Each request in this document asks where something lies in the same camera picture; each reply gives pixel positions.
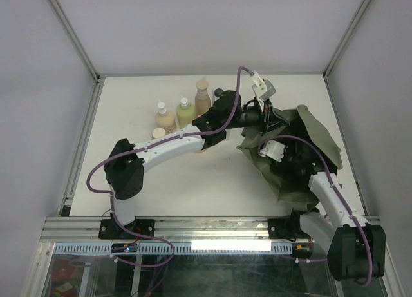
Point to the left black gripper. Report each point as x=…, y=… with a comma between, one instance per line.
x=268, y=118

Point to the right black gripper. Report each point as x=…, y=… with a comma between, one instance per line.
x=281, y=167

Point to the olive green canvas bag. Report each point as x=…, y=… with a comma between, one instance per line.
x=305, y=128

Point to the white bottle dark cap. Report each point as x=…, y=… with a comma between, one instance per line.
x=217, y=93

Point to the yellow-green lotion bottle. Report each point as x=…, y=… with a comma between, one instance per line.
x=185, y=112

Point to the small tan pump bottle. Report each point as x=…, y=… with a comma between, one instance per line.
x=165, y=118

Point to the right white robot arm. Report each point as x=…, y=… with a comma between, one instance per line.
x=354, y=247

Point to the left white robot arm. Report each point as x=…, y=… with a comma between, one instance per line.
x=129, y=162

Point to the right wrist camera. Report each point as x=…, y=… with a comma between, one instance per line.
x=273, y=150

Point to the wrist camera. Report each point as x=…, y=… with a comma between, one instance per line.
x=263, y=89
x=273, y=150

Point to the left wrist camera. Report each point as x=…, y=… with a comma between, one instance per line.
x=263, y=89

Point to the right aluminium frame post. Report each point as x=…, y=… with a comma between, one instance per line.
x=346, y=37

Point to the aluminium frame post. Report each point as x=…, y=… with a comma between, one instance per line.
x=73, y=38
x=346, y=37

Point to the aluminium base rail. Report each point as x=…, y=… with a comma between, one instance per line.
x=82, y=229

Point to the white slotted cable duct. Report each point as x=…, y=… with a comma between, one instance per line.
x=200, y=247

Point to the left aluminium frame post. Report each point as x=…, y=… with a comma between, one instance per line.
x=73, y=38

